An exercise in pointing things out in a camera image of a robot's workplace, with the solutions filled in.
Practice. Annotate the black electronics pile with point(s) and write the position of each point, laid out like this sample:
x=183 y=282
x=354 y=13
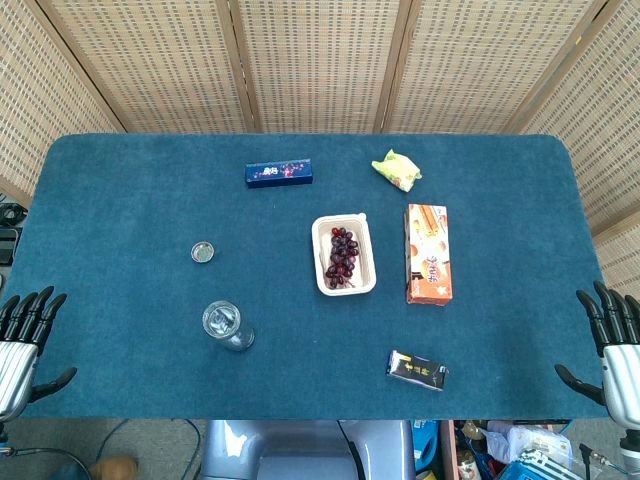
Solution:
x=9 y=235

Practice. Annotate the black carton with gold writing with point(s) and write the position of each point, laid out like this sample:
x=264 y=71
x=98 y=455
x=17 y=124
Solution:
x=417 y=371

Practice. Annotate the bunch of red grapes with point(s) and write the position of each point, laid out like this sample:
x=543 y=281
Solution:
x=342 y=255

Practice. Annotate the blue carpet table cover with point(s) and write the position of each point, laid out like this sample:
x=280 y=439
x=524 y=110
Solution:
x=125 y=200

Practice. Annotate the blue white striped package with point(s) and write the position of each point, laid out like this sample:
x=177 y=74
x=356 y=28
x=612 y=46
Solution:
x=540 y=467

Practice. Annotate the grey blue robot torso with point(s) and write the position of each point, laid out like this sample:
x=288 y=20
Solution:
x=300 y=450

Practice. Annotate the beige rectangular food container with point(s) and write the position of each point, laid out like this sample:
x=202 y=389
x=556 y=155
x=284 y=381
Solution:
x=369 y=250

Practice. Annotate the woven bamboo folding screen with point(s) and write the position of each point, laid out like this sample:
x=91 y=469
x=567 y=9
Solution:
x=320 y=65

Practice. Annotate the green yellow snack packet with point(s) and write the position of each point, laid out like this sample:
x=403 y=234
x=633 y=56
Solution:
x=397 y=170

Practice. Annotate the white plastic bag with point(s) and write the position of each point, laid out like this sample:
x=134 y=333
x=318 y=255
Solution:
x=535 y=442

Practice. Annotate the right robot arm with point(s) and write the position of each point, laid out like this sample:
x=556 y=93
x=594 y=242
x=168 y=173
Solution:
x=631 y=450

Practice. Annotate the blue plastic jug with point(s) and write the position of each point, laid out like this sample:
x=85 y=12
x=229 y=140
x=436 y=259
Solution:
x=425 y=445

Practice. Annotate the long dark blue box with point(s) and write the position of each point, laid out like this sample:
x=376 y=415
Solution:
x=280 y=174

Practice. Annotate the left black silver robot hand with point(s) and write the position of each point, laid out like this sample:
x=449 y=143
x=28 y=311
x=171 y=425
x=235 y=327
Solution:
x=17 y=365

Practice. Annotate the clear glass jar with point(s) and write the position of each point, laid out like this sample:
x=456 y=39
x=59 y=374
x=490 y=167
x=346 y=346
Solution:
x=227 y=325

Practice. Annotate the orange biscuit box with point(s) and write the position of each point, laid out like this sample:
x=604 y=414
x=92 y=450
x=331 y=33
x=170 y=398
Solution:
x=429 y=255

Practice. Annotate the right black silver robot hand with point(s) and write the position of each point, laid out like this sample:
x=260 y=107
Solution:
x=622 y=375

